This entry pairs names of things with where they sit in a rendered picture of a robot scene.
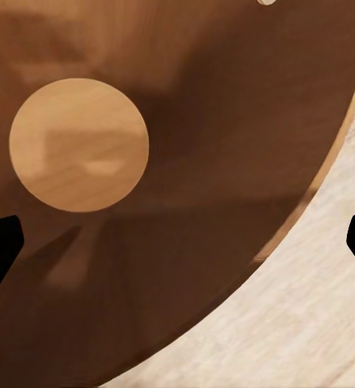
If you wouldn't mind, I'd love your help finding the trash can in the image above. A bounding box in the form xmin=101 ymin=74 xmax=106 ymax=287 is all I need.
xmin=0 ymin=0 xmax=355 ymax=388

